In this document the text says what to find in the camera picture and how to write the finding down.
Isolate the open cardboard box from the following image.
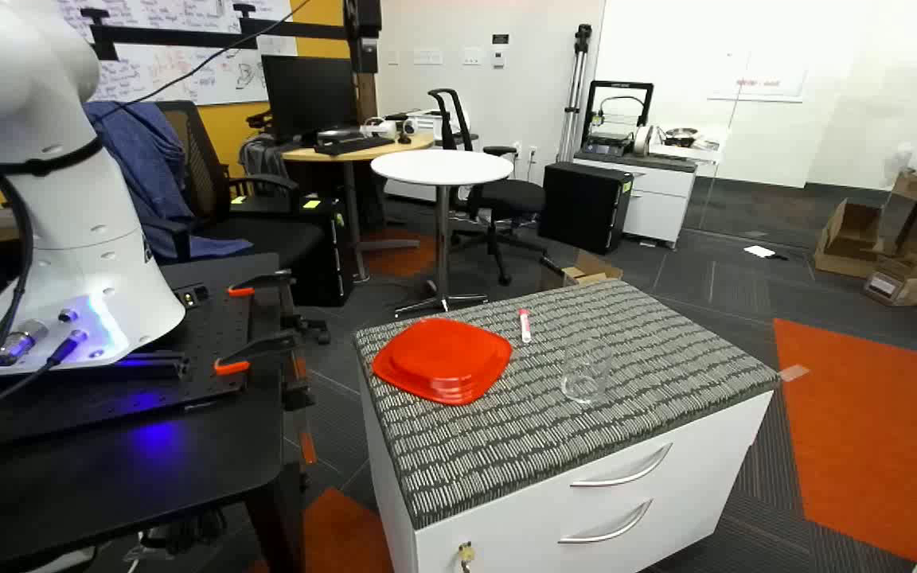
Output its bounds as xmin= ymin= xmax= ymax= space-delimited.
xmin=811 ymin=197 xmax=885 ymax=281

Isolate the small flat cardboard box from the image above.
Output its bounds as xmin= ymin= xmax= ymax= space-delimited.
xmin=864 ymin=263 xmax=917 ymax=313

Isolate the black swivel chair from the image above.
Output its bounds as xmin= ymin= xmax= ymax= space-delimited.
xmin=424 ymin=85 xmax=551 ymax=287

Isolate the round wooden desk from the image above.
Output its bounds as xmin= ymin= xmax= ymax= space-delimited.
xmin=280 ymin=131 xmax=439 ymax=284

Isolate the black box cabinet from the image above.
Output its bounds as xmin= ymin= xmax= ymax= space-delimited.
xmin=538 ymin=160 xmax=637 ymax=255

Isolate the black frame 3D printer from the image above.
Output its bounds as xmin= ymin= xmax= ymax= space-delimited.
xmin=580 ymin=77 xmax=658 ymax=162

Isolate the black office chair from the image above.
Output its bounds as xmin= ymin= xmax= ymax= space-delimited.
xmin=154 ymin=98 xmax=329 ymax=268

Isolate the orange handled black clamp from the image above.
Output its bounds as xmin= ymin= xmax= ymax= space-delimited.
xmin=209 ymin=327 xmax=318 ymax=409
xmin=227 ymin=263 xmax=331 ymax=347

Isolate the blue jacket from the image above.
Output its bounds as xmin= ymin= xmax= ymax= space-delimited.
xmin=85 ymin=98 xmax=254 ymax=268

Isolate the clear plastic cup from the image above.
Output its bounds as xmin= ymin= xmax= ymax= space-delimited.
xmin=556 ymin=345 xmax=621 ymax=409

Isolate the black keyboard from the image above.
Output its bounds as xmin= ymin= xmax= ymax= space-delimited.
xmin=311 ymin=125 xmax=399 ymax=160

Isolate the small brown cardboard piece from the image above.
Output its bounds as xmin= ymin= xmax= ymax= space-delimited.
xmin=561 ymin=249 xmax=626 ymax=287

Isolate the white drawer cabinet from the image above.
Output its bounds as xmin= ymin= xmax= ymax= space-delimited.
xmin=357 ymin=385 xmax=777 ymax=573

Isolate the round white pedestal table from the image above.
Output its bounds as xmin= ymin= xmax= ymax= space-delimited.
xmin=371 ymin=147 xmax=517 ymax=321

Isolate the black overhead frame bar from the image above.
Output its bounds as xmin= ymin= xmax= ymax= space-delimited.
xmin=79 ymin=0 xmax=382 ymax=77

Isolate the curved silver drawer handle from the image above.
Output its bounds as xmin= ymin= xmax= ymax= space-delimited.
xmin=553 ymin=495 xmax=658 ymax=548
xmin=566 ymin=441 xmax=676 ymax=490

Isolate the white wall thermostat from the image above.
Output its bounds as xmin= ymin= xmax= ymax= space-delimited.
xmin=486 ymin=28 xmax=512 ymax=74

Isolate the red square plate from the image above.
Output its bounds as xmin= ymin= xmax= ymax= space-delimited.
xmin=371 ymin=314 xmax=517 ymax=409

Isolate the grey striped patterned mat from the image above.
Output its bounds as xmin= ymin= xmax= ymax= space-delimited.
xmin=355 ymin=278 xmax=784 ymax=531

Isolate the low white cabinet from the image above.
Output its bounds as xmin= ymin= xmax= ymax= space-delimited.
xmin=571 ymin=147 xmax=701 ymax=249

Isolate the small dark desk gadget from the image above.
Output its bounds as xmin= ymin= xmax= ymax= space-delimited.
xmin=658 ymin=125 xmax=701 ymax=150

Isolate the black camera tripod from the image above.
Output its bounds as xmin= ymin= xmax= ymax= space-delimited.
xmin=553 ymin=22 xmax=598 ymax=165

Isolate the black robot table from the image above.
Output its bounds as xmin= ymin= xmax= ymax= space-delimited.
xmin=0 ymin=250 xmax=309 ymax=573

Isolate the black computer tower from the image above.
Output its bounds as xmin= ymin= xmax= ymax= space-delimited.
xmin=293 ymin=186 xmax=357 ymax=307

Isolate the whiteboard with writing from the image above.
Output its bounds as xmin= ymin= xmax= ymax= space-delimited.
xmin=53 ymin=0 xmax=303 ymax=109

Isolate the black computer monitor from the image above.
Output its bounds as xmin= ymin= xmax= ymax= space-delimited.
xmin=261 ymin=55 xmax=359 ymax=147

